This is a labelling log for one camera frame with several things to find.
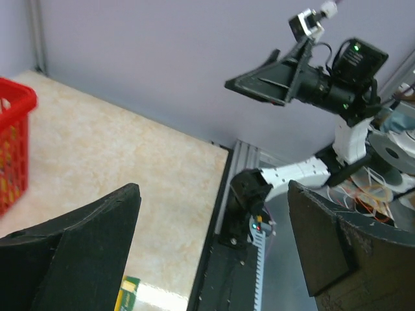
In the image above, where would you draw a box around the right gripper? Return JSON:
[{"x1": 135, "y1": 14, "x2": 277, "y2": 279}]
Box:
[{"x1": 224, "y1": 36, "x2": 331, "y2": 106}]

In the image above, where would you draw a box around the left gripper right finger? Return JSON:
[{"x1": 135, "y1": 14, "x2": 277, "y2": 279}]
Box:
[{"x1": 287, "y1": 181, "x2": 414, "y2": 310}]

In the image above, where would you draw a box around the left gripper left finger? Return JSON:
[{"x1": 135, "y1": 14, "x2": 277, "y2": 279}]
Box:
[{"x1": 1, "y1": 183, "x2": 141, "y2": 310}]

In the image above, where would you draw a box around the sponge daddy package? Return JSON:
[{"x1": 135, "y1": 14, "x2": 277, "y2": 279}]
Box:
[{"x1": 114, "y1": 275, "x2": 140, "y2": 311}]

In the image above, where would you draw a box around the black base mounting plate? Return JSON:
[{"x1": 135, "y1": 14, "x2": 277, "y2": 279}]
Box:
[{"x1": 187, "y1": 238, "x2": 257, "y2": 311}]

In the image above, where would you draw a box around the red plastic shopping basket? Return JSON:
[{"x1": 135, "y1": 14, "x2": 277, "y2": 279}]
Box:
[{"x1": 1, "y1": 78, "x2": 38, "y2": 215}]

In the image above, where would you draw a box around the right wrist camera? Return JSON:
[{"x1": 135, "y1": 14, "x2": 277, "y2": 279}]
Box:
[{"x1": 289, "y1": 1, "x2": 338, "y2": 42}]

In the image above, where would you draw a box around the aluminium frame rail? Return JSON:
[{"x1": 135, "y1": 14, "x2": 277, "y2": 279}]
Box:
[{"x1": 213, "y1": 139, "x2": 292, "y2": 311}]

